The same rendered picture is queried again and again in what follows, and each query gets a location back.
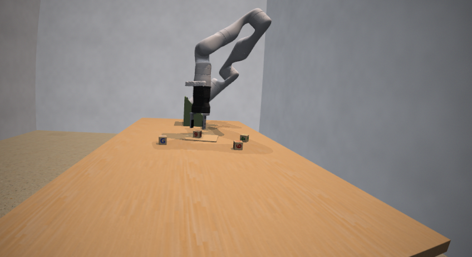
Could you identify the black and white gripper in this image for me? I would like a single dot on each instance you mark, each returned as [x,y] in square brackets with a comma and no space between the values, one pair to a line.
[201,96]

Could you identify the beige flat mat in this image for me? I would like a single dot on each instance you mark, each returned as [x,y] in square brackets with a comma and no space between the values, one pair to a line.
[206,138]

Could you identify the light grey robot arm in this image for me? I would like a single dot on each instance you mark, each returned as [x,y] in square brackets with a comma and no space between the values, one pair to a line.
[258,20]

